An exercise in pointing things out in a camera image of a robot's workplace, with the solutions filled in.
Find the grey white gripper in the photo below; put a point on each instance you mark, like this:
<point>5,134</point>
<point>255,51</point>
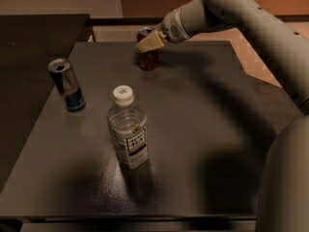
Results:
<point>171,28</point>

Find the red coke can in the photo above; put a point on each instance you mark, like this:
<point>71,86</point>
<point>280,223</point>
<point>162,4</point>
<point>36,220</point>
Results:
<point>147,60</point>

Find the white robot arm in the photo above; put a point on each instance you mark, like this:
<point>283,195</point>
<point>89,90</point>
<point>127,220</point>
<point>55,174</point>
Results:
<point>284,194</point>

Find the clear plastic water bottle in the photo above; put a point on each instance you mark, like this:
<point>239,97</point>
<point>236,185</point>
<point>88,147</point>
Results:
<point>127,123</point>

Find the silver blue energy drink can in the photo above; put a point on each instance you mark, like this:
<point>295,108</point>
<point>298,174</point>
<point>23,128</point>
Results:
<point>63,75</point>

